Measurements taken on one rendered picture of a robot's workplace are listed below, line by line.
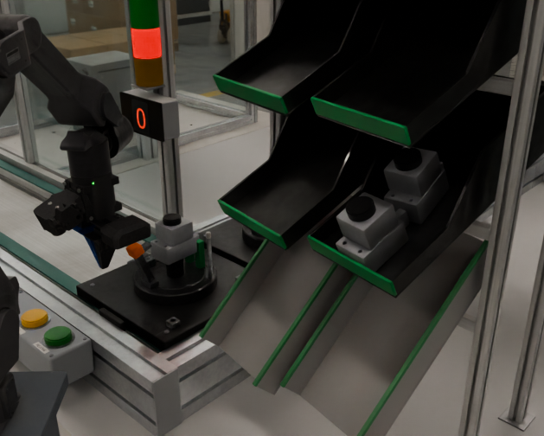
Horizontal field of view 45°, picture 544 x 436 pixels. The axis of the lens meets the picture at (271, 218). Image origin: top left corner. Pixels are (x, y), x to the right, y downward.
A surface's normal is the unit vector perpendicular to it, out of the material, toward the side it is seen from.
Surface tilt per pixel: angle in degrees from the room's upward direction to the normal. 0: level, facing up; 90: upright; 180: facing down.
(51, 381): 0
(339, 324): 90
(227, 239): 0
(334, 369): 45
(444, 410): 0
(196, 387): 90
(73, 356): 90
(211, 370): 90
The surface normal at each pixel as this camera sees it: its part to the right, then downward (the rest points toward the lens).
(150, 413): -0.68, 0.31
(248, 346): -0.57, -0.46
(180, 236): 0.73, 0.29
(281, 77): -0.34, -0.71
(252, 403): 0.00, -0.90
